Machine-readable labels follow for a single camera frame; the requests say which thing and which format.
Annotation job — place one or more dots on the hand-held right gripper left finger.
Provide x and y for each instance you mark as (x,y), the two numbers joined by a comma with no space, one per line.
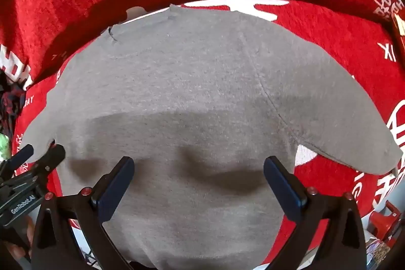
(115,191)

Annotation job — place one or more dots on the red printed blanket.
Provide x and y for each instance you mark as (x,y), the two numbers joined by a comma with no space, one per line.
(332,45)

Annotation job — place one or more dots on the patterned box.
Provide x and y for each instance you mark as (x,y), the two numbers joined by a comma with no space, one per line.
(377,252)

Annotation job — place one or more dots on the dark red plaid cloth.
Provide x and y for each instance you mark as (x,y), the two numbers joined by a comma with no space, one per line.
(9,102)

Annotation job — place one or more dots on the grey sweater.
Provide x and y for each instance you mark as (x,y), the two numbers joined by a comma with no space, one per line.
(189,99)

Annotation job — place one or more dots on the green object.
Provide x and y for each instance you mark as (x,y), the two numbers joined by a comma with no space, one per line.
(3,145)

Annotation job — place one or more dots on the red plastic stool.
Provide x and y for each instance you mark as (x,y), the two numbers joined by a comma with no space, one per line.
(384,219)

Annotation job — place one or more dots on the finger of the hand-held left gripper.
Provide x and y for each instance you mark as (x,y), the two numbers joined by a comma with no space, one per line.
(52,159)
(21,156)

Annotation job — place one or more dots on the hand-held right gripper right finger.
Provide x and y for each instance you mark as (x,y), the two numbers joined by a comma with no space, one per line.
(284,191)

